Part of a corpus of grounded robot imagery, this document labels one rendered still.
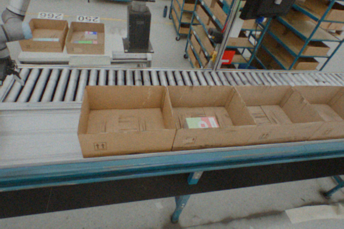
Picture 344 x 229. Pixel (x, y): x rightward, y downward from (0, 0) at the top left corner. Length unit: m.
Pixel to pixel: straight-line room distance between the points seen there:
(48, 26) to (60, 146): 1.41
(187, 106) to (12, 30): 1.00
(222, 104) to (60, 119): 0.89
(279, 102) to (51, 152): 1.32
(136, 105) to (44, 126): 0.45
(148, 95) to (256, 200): 1.42
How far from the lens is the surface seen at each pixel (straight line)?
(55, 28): 2.25
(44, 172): 0.99
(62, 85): 1.58
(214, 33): 1.71
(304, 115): 1.40
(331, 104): 1.81
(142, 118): 1.13
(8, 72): 1.51
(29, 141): 1.13
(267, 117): 1.39
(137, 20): 1.81
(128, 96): 1.11
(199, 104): 1.24
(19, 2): 1.49
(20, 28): 1.40
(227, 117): 1.26
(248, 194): 2.12
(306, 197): 2.43
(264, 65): 3.16
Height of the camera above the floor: 1.73
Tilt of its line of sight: 42 degrees down
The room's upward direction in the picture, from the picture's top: 12 degrees clockwise
